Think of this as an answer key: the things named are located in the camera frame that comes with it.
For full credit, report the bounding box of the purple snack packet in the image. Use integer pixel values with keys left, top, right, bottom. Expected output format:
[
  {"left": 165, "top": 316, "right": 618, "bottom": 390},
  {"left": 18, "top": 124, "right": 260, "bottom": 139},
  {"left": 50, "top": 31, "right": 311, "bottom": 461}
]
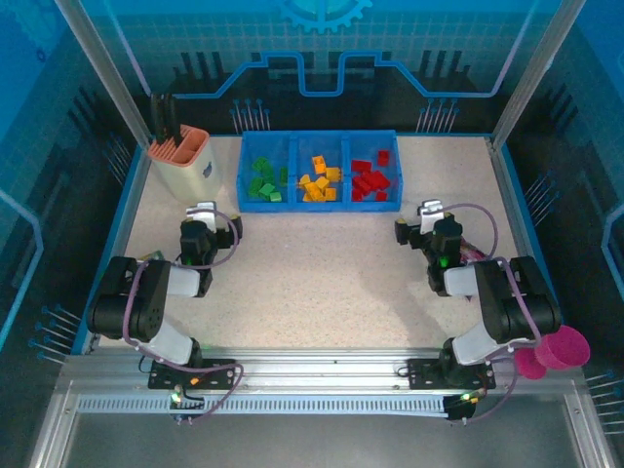
[{"left": 462, "top": 241, "right": 488, "bottom": 264}]

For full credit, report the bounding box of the blue three-compartment bin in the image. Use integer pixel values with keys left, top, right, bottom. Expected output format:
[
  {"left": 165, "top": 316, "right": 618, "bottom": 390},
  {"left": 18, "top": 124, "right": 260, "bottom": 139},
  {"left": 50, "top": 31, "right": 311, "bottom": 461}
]
[{"left": 235, "top": 129, "right": 404, "bottom": 215}]

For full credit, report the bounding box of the cream holder with orange top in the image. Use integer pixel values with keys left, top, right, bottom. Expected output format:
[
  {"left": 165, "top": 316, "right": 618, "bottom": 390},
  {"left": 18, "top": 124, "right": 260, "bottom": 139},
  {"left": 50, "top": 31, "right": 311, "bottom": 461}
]
[{"left": 147, "top": 124, "right": 223, "bottom": 201}]

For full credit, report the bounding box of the pink plastic cup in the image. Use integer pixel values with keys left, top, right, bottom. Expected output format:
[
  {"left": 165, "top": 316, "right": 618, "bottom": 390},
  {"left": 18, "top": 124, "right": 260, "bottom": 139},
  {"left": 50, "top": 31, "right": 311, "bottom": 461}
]
[{"left": 513, "top": 325, "right": 592, "bottom": 381}]

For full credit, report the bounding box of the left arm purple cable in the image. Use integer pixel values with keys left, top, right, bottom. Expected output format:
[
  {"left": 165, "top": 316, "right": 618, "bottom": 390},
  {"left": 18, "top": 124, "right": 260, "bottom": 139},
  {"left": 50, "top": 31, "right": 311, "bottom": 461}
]
[{"left": 121, "top": 208, "right": 245, "bottom": 425}]

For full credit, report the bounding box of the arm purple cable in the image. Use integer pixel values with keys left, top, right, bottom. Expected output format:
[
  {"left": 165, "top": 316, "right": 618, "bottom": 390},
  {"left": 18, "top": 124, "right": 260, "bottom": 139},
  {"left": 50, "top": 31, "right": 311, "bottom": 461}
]
[
  {"left": 442, "top": 202, "right": 545, "bottom": 424},
  {"left": 121, "top": 208, "right": 245, "bottom": 425}
]

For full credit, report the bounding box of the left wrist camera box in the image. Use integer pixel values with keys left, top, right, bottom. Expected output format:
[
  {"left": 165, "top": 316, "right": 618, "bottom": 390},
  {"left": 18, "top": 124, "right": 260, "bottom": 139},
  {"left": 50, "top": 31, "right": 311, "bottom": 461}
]
[{"left": 184, "top": 200, "right": 218, "bottom": 233}]

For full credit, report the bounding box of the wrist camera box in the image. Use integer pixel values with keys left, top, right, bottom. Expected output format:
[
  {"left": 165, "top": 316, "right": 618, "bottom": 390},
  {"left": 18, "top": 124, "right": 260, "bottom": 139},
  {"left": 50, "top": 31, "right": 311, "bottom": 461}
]
[
  {"left": 184, "top": 200, "right": 218, "bottom": 233},
  {"left": 416, "top": 198, "right": 445, "bottom": 234}
]

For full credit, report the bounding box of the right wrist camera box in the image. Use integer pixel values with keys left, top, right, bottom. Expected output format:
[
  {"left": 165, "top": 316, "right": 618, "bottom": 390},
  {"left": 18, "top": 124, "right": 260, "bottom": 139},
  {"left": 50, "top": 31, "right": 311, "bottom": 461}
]
[{"left": 416, "top": 198, "right": 445, "bottom": 234}]

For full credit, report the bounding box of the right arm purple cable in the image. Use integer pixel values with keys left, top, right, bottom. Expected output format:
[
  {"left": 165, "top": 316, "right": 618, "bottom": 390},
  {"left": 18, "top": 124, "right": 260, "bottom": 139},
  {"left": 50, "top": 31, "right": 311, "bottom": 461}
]
[{"left": 442, "top": 202, "right": 545, "bottom": 424}]

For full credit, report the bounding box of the aluminium table side rail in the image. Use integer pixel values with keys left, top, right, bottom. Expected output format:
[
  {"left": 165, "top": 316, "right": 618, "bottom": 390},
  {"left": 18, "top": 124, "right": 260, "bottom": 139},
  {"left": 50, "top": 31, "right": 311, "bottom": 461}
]
[{"left": 485, "top": 136, "right": 560, "bottom": 328}]

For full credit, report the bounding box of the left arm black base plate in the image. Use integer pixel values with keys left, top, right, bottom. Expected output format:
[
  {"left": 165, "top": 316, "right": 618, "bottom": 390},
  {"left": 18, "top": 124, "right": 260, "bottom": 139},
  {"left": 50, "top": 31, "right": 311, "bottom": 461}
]
[{"left": 147, "top": 359, "right": 238, "bottom": 391}]

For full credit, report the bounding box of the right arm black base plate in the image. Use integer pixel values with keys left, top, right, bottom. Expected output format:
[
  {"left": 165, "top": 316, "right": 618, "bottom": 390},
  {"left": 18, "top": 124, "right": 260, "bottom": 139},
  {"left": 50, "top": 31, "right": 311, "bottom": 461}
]
[{"left": 407, "top": 358, "right": 497, "bottom": 391}]

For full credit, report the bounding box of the aluminium mounting rail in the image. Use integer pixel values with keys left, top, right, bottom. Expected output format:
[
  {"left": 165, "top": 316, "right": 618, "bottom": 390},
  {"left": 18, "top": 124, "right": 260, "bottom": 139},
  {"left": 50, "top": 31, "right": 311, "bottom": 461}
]
[{"left": 58, "top": 346, "right": 586, "bottom": 396}]

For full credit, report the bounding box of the grey slotted cable duct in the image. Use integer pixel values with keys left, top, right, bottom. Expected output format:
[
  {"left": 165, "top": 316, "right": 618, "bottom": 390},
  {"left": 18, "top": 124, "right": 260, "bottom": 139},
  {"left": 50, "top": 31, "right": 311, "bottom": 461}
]
[{"left": 75, "top": 393, "right": 452, "bottom": 416}]

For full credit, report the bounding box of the aluminium frame post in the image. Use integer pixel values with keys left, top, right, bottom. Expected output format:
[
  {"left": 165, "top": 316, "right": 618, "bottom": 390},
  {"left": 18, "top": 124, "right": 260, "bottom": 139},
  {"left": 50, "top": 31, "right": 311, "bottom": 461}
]
[
  {"left": 489, "top": 0, "right": 589, "bottom": 150},
  {"left": 53, "top": 0, "right": 153, "bottom": 147}
]

